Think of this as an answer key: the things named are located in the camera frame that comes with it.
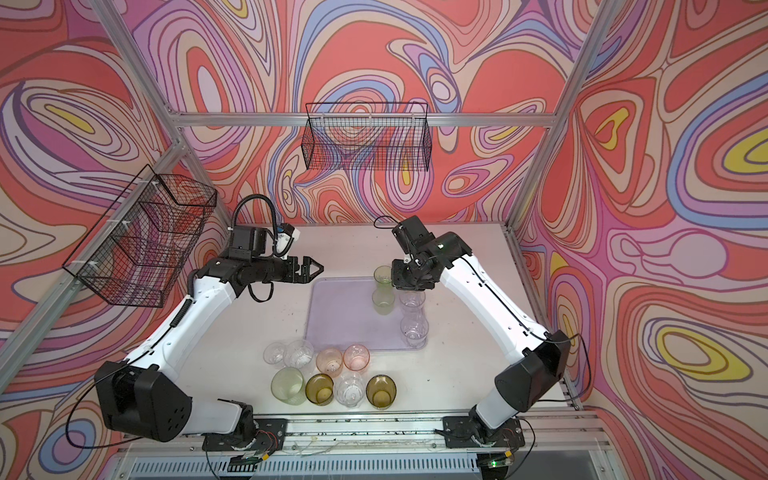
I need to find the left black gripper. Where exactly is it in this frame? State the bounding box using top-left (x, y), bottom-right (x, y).
top-left (251, 255), bottom-right (324, 284)

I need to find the bright green cup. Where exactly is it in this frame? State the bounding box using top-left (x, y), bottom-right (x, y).
top-left (373, 265), bottom-right (392, 288)

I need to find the pale green cup front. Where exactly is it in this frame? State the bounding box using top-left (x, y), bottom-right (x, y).
top-left (372, 287), bottom-right (396, 316)

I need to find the clear faceted cup back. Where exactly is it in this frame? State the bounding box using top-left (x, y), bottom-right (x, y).
top-left (400, 312), bottom-right (429, 349)

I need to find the small clear cup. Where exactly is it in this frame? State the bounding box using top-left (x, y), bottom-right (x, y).
top-left (262, 342), bottom-right (286, 365)

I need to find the amber cup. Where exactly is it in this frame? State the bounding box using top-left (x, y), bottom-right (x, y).
top-left (366, 374), bottom-right (397, 409)
top-left (305, 373), bottom-right (334, 406)

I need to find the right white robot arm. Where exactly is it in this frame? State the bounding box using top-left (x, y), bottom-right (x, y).
top-left (392, 226), bottom-right (571, 444)

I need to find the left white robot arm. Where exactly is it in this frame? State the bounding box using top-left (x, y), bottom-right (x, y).
top-left (94, 256), bottom-right (324, 450)

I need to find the lilac plastic tray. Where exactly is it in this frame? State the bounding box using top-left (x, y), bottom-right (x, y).
top-left (304, 277), bottom-right (426, 351)

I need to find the peach cup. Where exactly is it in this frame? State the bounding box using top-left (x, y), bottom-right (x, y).
top-left (316, 348), bottom-right (344, 378)

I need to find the pink cup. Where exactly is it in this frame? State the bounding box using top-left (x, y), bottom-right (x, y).
top-left (343, 344), bottom-right (371, 372)

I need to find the pale green large cup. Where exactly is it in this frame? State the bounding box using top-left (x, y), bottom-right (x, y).
top-left (270, 367), bottom-right (306, 405)

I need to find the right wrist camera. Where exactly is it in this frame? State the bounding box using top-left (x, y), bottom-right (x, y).
top-left (392, 216), bottom-right (434, 255)

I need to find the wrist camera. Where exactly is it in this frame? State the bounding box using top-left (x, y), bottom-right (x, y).
top-left (227, 223), bottom-right (300, 261)
top-left (392, 216), bottom-right (434, 255)

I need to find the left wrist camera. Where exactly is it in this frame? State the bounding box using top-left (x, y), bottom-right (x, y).
top-left (227, 223), bottom-right (300, 261)

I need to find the black wire basket back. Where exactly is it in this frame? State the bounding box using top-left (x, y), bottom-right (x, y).
top-left (301, 100), bottom-right (432, 172)

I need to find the black wire basket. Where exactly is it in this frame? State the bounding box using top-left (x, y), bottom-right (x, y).
top-left (301, 100), bottom-right (432, 172)
top-left (62, 165), bottom-right (218, 308)

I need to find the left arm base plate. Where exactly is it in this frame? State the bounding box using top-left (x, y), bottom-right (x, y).
top-left (202, 418), bottom-right (288, 453)

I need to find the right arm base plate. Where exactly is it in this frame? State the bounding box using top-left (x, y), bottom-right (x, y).
top-left (434, 415), bottom-right (526, 452)

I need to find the black wire basket left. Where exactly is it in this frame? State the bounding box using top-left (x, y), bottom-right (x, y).
top-left (62, 165), bottom-right (218, 308)

